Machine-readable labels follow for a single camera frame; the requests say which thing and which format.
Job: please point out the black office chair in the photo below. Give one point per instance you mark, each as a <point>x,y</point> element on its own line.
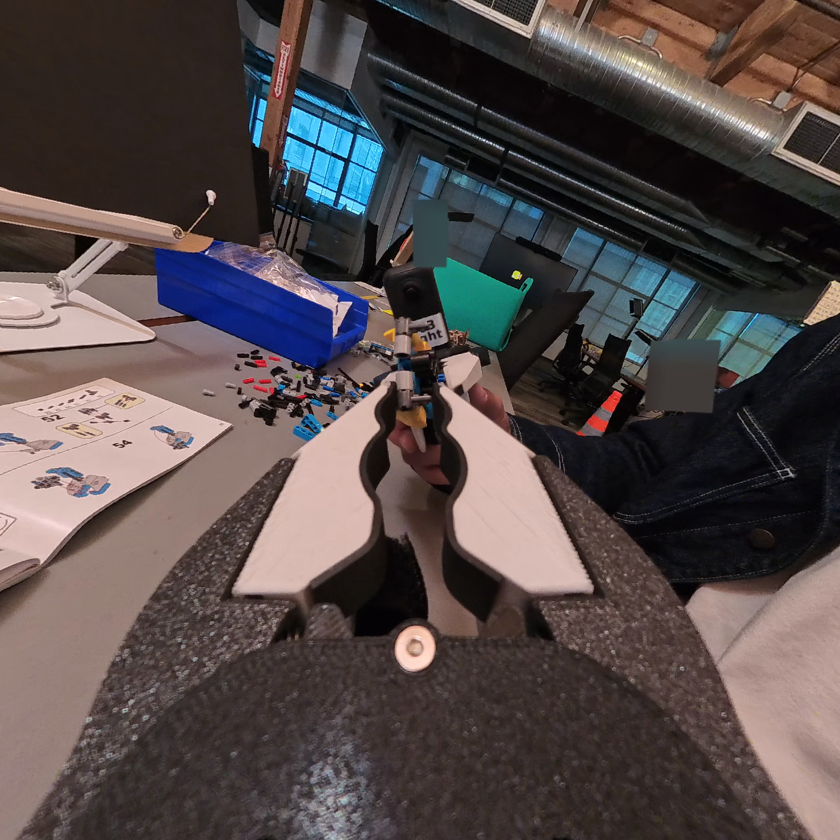
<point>569,358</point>
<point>610,364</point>

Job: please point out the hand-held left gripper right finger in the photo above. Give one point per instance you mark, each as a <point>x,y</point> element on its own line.
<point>518,518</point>

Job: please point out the pile of loose brick pieces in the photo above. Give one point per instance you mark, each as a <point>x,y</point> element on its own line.
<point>295,390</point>

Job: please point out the white vent grille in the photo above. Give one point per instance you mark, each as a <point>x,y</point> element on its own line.
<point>505,13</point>
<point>810,141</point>

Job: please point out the black monitor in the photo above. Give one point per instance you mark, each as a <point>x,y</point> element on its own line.
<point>544,269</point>

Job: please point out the person's right hand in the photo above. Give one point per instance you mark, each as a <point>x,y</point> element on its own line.
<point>420,467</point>

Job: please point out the open instruction booklet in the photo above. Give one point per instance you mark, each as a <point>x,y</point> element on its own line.
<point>98,453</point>

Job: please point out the blue plastic bin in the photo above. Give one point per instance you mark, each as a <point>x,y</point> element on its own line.
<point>229,302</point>

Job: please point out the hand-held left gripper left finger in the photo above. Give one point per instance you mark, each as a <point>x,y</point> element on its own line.
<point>315,512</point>

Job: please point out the orange traffic cone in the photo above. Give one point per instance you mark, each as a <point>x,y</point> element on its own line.
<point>602,417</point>

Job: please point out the silver ventilation duct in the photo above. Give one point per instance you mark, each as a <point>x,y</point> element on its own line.
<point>656,85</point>

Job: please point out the clear plastic bags bundle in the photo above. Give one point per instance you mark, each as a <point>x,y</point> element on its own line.
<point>282,282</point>

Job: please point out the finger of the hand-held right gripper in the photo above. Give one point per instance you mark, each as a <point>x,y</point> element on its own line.
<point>418,438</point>
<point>463,374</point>

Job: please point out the teal plastic bin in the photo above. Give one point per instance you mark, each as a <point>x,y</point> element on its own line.
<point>485,302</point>

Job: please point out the white desk lamp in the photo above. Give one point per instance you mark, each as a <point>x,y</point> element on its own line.
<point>65,321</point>

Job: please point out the white garment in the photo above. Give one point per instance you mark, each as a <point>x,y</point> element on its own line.
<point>774,689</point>

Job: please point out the dark denim jacket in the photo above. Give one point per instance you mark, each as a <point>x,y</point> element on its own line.
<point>722,544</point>

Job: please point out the black blue gear brick assembly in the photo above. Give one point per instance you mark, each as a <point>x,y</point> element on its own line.
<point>410,380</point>

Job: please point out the black partition panel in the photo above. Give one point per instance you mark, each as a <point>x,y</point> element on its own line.
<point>118,98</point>

